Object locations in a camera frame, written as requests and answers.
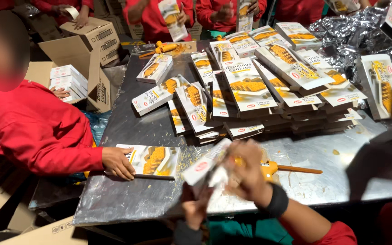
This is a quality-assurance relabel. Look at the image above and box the person's left hand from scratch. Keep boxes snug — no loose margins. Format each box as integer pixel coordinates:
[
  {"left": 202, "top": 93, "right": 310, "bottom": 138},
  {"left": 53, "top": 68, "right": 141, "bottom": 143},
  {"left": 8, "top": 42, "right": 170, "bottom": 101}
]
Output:
[{"left": 181, "top": 186, "right": 214, "bottom": 231}]

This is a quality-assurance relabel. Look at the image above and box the person's right hand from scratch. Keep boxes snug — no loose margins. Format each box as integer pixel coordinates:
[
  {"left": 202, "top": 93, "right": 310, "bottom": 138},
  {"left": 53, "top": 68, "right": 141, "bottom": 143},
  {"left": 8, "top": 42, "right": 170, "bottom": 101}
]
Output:
[{"left": 225, "top": 140, "right": 274, "bottom": 207}]

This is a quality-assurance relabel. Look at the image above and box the yellow glue gun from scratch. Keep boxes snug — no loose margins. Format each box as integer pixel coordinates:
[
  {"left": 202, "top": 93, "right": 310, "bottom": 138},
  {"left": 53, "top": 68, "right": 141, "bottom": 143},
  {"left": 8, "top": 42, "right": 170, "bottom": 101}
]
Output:
[
  {"left": 138, "top": 40, "right": 187, "bottom": 59},
  {"left": 233, "top": 157, "right": 323, "bottom": 182}
]

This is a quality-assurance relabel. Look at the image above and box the green apron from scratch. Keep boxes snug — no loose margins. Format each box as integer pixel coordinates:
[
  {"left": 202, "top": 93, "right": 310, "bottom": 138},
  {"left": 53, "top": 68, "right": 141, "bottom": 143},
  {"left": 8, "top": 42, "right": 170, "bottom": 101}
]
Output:
[{"left": 206, "top": 218, "right": 295, "bottom": 245}]

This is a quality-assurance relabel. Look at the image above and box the black wristband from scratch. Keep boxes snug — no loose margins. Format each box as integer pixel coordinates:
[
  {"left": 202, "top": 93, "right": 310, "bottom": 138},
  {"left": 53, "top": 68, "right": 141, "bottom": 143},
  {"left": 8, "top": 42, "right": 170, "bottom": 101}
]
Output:
[{"left": 255, "top": 183, "right": 289, "bottom": 219}]

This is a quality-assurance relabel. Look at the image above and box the pile of cookie boxes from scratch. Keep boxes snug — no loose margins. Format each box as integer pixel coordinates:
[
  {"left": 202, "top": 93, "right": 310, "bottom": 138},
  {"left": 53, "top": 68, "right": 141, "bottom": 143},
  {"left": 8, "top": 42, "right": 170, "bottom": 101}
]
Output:
[{"left": 131, "top": 22, "right": 368, "bottom": 145}]

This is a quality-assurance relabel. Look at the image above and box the blue plastic bag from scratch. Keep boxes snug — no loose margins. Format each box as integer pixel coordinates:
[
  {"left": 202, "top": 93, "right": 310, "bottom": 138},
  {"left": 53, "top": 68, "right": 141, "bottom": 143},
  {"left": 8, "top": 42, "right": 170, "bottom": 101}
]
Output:
[{"left": 81, "top": 110, "right": 112, "bottom": 146}]

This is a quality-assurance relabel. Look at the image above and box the plain cardboard carton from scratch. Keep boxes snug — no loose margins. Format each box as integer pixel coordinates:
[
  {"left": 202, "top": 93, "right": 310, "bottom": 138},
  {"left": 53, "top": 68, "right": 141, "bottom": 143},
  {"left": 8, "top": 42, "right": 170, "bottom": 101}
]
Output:
[{"left": 0, "top": 215, "right": 88, "bottom": 245}]

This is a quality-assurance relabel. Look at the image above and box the heap of silver foil packets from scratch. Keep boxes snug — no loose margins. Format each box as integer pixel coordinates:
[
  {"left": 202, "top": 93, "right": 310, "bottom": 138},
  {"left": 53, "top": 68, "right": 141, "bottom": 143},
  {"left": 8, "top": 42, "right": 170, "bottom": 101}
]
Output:
[{"left": 308, "top": 0, "right": 392, "bottom": 114}]

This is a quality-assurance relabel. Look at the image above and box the stack of packed white boxes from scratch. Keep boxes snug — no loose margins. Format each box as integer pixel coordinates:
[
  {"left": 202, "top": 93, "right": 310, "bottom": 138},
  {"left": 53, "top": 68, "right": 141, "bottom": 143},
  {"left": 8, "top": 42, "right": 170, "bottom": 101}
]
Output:
[{"left": 49, "top": 64, "right": 88, "bottom": 103}]

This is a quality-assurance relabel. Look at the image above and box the closed cardboard carton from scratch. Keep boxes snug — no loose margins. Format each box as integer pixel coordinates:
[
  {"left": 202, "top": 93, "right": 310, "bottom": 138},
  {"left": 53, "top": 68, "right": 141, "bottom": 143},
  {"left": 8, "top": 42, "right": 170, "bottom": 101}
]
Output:
[{"left": 59, "top": 17, "right": 121, "bottom": 67}]

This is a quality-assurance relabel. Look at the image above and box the open cardboard carton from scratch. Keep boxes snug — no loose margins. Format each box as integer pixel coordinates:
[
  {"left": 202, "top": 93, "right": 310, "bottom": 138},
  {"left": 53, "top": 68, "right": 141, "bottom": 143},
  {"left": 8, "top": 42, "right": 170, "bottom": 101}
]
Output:
[{"left": 24, "top": 35, "right": 112, "bottom": 113}]

